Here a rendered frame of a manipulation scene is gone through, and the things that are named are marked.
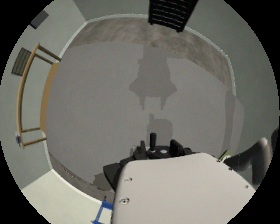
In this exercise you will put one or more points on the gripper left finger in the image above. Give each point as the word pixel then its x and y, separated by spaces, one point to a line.
pixel 112 171

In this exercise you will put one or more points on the grey clamp slide with handwheel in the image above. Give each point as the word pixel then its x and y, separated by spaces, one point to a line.
pixel 156 152

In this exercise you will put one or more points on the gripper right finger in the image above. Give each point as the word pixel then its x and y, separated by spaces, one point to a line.
pixel 177 150

